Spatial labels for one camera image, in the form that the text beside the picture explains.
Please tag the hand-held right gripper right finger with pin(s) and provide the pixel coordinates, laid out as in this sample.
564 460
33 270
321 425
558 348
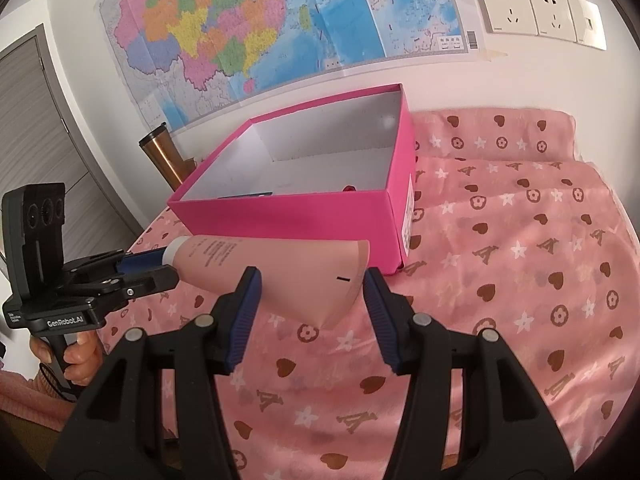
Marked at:
382 320

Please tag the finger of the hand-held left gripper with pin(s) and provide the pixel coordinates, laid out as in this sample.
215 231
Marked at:
142 260
150 281

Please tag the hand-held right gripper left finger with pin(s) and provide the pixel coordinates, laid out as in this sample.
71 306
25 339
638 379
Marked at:
245 320

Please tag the pink tube with green print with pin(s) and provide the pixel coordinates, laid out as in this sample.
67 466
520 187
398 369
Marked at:
300 270

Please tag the pink cardboard box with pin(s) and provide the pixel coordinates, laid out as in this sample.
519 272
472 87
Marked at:
300 220

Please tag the person's left forearm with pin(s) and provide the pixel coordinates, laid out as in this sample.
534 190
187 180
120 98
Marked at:
25 400

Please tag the person's left hand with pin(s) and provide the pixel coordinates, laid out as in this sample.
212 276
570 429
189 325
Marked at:
82 355

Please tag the copper tumbler with black lid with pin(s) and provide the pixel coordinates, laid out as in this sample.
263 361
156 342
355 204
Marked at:
165 160

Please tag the grey door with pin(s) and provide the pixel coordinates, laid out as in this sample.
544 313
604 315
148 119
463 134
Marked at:
50 135

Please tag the pink printed blanket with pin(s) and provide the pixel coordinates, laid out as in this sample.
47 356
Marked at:
500 260

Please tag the colourful wall map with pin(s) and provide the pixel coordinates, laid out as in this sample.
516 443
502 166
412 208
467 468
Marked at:
250 20

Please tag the white wall socket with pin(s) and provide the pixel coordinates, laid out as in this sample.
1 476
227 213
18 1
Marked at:
552 12
504 7

